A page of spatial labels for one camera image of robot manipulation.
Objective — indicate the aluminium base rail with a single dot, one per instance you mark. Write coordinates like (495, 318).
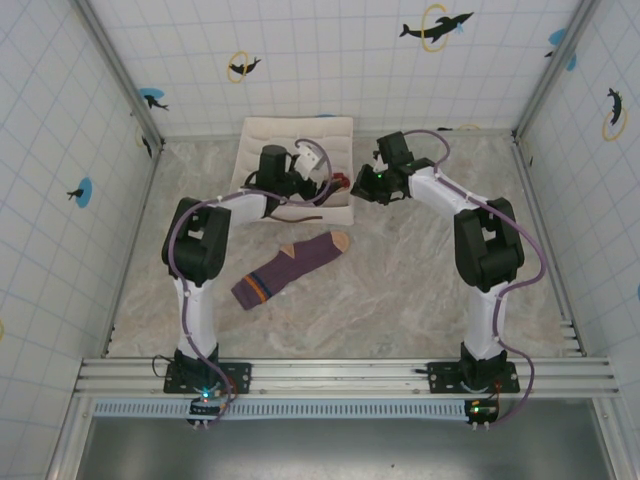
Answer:
(325, 375)

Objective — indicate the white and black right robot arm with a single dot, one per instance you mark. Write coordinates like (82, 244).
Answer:
(482, 320)

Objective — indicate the purple sock peach toe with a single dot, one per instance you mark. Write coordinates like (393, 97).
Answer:
(300, 255)

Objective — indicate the aluminium frame post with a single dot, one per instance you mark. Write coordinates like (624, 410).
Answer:
(120, 75)
(555, 70)

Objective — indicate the white fabric organizer box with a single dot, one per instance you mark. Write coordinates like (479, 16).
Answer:
(320, 132)

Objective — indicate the red sock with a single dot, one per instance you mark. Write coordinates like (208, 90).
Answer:
(342, 177)

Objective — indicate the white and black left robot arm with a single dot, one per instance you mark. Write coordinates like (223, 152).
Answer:
(195, 320)

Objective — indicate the black shark blue circle decal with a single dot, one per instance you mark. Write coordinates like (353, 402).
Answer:
(150, 97)

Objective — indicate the aluminium frame rail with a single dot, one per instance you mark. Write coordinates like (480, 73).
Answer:
(132, 250)
(547, 250)
(475, 133)

